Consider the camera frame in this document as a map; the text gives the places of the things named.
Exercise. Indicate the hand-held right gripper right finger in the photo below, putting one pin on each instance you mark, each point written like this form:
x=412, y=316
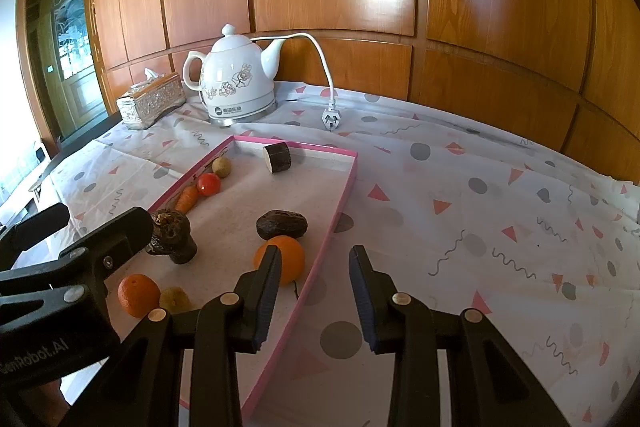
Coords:
x=362, y=302

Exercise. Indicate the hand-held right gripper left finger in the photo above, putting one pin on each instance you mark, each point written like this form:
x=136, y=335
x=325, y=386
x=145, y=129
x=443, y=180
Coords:
x=265, y=302

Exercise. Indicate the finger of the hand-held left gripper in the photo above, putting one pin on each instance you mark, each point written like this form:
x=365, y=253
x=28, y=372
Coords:
x=35, y=227
x=120, y=234

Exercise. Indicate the dark brown mangosteen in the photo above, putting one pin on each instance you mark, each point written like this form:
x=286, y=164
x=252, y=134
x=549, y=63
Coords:
x=167, y=229

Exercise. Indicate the orange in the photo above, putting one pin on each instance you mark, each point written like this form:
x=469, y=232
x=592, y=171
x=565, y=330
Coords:
x=138, y=295
x=290, y=257

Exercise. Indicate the dark cylindrical piece pale end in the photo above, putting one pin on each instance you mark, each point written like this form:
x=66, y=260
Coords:
x=185, y=254
x=279, y=158

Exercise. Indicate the small carrot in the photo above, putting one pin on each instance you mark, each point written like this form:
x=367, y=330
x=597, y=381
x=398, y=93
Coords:
x=186, y=199

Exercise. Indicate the small tan round fruit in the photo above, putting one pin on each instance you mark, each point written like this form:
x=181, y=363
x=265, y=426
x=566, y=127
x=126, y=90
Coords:
x=175, y=299
x=221, y=167

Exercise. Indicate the red tomato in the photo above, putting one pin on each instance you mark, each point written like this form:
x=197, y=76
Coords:
x=209, y=184

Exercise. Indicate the pink rimmed white tray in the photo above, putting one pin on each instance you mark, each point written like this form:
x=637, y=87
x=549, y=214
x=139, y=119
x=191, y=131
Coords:
x=300, y=192

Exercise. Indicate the dark brown oval fruit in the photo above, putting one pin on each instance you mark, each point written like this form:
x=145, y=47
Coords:
x=281, y=224

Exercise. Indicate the patterned white tablecloth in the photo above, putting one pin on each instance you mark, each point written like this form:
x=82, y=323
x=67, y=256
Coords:
x=450, y=217

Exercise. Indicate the ornate silver tissue box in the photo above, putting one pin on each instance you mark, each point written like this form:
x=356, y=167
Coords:
x=150, y=99

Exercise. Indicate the wooden glass door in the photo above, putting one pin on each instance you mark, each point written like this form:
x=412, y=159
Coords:
x=70, y=57

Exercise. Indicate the white floral electric kettle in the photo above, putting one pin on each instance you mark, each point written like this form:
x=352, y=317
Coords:
x=235, y=77

